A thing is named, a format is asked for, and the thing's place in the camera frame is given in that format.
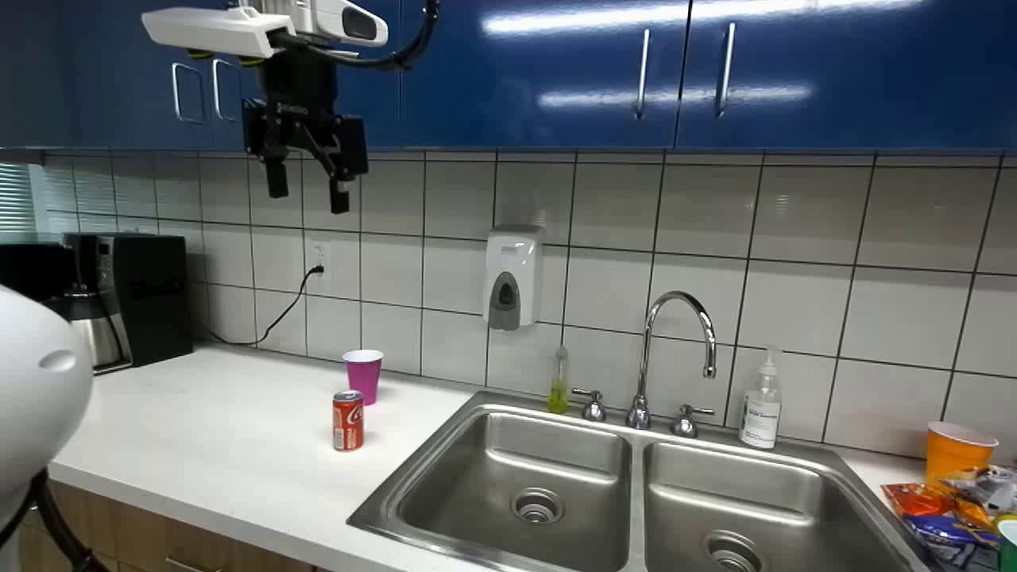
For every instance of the orange plastic cup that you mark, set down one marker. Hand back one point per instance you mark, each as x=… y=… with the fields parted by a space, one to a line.
x=954 y=454

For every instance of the chrome faucet knob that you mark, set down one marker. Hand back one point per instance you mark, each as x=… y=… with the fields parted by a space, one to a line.
x=687 y=421
x=594 y=407

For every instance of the red soda can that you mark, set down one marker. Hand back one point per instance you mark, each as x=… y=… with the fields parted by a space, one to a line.
x=349 y=424

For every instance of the clear pump soap bottle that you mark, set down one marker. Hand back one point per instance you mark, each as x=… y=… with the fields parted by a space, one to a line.
x=761 y=416

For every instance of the wooden lower cabinet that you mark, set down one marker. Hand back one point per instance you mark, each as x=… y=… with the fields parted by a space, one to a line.
x=159 y=540

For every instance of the red snack packet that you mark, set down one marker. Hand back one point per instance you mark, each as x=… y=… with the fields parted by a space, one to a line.
x=918 y=499

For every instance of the chrome gooseneck faucet spout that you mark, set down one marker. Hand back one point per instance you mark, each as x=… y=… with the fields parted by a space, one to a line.
x=650 y=351

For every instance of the steel coffee carafe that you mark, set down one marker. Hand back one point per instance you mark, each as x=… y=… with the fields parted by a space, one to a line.
x=93 y=334

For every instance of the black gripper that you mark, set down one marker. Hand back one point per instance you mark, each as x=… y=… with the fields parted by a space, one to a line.
x=303 y=91

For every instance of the white wall soap dispenser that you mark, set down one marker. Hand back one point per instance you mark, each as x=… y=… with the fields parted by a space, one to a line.
x=511 y=281

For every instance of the black box appliance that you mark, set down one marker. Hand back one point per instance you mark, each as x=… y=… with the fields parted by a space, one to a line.
x=37 y=271

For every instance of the black coffee maker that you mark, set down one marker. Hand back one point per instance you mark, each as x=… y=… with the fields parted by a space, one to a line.
x=147 y=295

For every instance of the magenta plastic cup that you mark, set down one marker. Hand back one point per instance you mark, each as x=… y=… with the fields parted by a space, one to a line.
x=365 y=377

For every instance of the stainless steel double sink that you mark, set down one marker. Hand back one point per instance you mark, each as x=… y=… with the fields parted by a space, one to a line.
x=575 y=466

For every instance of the silver snack wrapper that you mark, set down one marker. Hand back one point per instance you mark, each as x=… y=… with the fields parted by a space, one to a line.
x=986 y=484

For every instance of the green plastic cup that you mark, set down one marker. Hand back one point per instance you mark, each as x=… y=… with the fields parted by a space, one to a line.
x=1010 y=545

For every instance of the green dish soap bottle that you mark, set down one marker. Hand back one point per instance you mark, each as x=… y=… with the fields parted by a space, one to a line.
x=559 y=392

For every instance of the blue glossy cabinet door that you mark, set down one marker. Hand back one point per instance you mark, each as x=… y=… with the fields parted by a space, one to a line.
x=869 y=82
x=550 y=74
x=84 y=82
x=386 y=106

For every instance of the blue snack packet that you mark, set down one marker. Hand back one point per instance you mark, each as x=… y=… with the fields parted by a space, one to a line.
x=942 y=530

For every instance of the white wall outlet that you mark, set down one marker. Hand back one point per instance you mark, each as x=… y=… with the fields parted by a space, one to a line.
x=316 y=255

